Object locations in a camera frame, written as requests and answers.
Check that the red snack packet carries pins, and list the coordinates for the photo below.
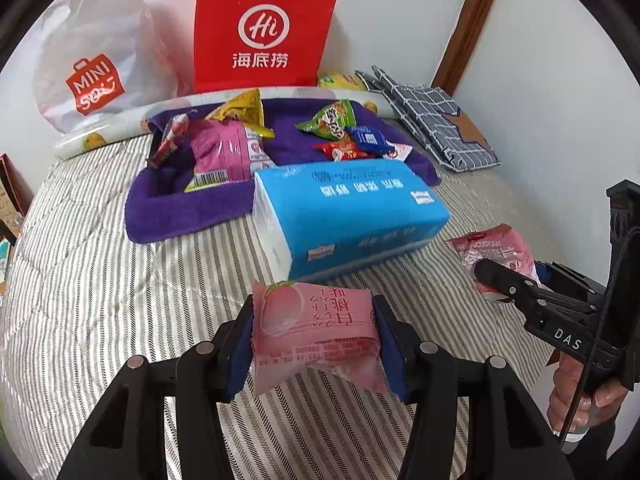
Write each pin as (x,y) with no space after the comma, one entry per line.
(340,151)

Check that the yellow chips bag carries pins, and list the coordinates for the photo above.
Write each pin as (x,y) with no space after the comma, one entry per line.
(342,81)

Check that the yellow snack packet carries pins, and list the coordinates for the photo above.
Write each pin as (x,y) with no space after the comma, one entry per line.
(240,107)

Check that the large pink snack bag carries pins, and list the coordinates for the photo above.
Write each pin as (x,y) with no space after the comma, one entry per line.
(225,150)

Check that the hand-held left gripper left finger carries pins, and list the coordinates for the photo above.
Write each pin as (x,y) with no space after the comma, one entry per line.
(239,365)

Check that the dark red book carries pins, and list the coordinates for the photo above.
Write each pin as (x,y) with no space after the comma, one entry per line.
(15,185)

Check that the long pink snack packet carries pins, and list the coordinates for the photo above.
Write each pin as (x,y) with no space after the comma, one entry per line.
(399,151)

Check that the patterned book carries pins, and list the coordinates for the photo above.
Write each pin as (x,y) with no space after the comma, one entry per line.
(7,225)

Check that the green snack packet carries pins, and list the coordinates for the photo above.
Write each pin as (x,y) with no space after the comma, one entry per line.
(327,120)

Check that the blue snack packet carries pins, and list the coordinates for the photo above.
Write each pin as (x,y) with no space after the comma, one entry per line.
(367,140)

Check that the red paper bag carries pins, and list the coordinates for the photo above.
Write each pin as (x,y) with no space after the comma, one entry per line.
(265,35)

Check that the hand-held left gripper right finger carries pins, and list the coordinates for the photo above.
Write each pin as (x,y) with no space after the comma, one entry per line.
(395,365)

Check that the pink white pastry packet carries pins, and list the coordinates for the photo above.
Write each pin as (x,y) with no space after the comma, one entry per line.
(312,340)

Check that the blue tissue pack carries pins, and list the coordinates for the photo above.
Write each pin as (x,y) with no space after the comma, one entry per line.
(350,210)

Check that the person's right hand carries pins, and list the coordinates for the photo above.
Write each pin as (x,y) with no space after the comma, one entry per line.
(565,390)

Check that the purple towel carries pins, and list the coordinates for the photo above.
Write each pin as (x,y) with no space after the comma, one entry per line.
(175,210)

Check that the white plastic shopping bag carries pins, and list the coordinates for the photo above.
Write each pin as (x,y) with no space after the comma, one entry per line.
(100,60)

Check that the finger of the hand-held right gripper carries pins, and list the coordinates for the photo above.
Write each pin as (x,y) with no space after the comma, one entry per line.
(510,285)
(542,272)

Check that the small pink candy packet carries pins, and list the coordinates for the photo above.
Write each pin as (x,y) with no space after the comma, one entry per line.
(167,140)

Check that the pale pink puffed snack bag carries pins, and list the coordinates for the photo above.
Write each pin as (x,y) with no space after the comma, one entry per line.
(495,250)

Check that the grey checked cloth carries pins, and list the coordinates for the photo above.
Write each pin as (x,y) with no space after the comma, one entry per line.
(430,115)

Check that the brown wooden door frame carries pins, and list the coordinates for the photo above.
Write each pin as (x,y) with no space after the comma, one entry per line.
(470,25)

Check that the fruit print paper roll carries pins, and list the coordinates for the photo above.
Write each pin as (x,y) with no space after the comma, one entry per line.
(100,135)

